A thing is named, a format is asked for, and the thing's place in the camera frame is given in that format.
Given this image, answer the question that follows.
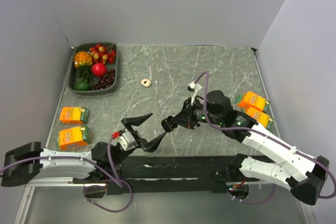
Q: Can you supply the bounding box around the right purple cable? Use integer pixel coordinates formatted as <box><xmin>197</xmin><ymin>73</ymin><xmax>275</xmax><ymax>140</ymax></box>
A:
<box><xmin>193</xmin><ymin>70</ymin><xmax>336</xmax><ymax>205</ymax></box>

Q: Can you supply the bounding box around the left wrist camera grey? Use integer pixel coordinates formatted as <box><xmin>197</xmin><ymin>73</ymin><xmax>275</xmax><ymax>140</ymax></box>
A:
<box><xmin>112</xmin><ymin>129</ymin><xmax>136</xmax><ymax>151</ymax></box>

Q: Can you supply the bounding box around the orange juice box upper right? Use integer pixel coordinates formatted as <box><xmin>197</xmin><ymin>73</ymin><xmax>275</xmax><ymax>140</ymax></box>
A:
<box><xmin>233</xmin><ymin>91</ymin><xmax>270</xmax><ymax>112</ymax></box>

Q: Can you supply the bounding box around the orange juice box upper left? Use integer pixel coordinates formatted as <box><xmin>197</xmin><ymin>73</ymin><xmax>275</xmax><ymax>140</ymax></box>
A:
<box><xmin>59</xmin><ymin>106</ymin><xmax>90</xmax><ymax>124</ymax></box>

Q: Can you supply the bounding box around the orange juice box lower right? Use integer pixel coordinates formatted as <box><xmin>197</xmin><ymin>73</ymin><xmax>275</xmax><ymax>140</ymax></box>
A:
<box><xmin>244</xmin><ymin>106</ymin><xmax>274</xmax><ymax>129</ymax></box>

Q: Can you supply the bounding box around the beige earbud charging case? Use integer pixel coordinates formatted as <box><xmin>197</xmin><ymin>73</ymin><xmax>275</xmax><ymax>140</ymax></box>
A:
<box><xmin>141</xmin><ymin>78</ymin><xmax>152</xmax><ymax>88</ymax></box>

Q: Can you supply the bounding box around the black earbud charging case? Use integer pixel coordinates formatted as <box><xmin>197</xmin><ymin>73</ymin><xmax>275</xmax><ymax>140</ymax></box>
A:
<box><xmin>161</xmin><ymin>118</ymin><xmax>174</xmax><ymax>133</ymax></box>

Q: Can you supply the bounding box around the red apple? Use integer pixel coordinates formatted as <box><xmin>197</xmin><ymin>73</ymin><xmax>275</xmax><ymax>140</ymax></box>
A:
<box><xmin>91</xmin><ymin>63</ymin><xmax>108</xmax><ymax>78</ymax></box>

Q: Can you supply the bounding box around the dark grey fruit tray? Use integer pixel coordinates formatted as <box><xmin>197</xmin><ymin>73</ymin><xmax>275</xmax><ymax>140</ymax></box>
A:
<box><xmin>68</xmin><ymin>42</ymin><xmax>118</xmax><ymax>95</ymax></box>

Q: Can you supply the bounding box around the dark grape bunch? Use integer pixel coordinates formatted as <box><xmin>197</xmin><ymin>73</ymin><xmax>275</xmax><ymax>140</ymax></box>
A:
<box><xmin>92</xmin><ymin>69</ymin><xmax>116</xmax><ymax>90</ymax></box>

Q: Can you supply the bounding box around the orange juice box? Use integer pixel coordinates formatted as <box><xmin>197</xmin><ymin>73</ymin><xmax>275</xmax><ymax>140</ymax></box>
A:
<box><xmin>233</xmin><ymin>91</ymin><xmax>270</xmax><ymax>112</ymax></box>
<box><xmin>57</xmin><ymin>125</ymin><xmax>92</xmax><ymax>151</ymax></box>
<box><xmin>59</xmin><ymin>106</ymin><xmax>90</xmax><ymax>124</ymax></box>
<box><xmin>244</xmin><ymin>106</ymin><xmax>274</xmax><ymax>129</ymax></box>

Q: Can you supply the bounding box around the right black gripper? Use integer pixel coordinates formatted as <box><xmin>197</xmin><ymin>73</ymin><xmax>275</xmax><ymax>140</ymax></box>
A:
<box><xmin>171</xmin><ymin>96</ymin><xmax>223</xmax><ymax>129</ymax></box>

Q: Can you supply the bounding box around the orange flower fruit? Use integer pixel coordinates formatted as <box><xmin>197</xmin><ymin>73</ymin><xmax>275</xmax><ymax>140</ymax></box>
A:
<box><xmin>73</xmin><ymin>51</ymin><xmax>93</xmax><ymax>68</ymax></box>

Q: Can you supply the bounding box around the red cherry bunch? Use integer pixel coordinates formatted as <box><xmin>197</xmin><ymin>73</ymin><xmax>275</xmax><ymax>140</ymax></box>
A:
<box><xmin>89</xmin><ymin>44</ymin><xmax>117</xmax><ymax>65</ymax></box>

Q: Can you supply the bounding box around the orange juice box lower left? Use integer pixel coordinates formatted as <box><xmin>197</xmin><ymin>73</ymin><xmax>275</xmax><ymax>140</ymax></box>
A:
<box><xmin>57</xmin><ymin>125</ymin><xmax>92</xmax><ymax>151</ymax></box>

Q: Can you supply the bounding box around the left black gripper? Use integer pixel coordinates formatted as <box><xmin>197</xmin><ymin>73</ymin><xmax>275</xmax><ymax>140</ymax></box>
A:
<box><xmin>111</xmin><ymin>113</ymin><xmax>166</xmax><ymax>165</ymax></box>

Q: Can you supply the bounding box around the green avocado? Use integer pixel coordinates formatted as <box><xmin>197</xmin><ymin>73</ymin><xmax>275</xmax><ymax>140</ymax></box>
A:
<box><xmin>73</xmin><ymin>81</ymin><xmax>91</xmax><ymax>91</ymax></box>

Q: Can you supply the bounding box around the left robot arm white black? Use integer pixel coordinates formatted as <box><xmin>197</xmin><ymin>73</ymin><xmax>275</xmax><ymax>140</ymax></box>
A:
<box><xmin>1</xmin><ymin>113</ymin><xmax>166</xmax><ymax>187</ymax></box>

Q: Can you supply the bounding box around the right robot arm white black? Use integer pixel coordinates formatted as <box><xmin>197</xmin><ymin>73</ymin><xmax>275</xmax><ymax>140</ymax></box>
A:
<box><xmin>161</xmin><ymin>90</ymin><xmax>329</xmax><ymax>205</ymax></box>

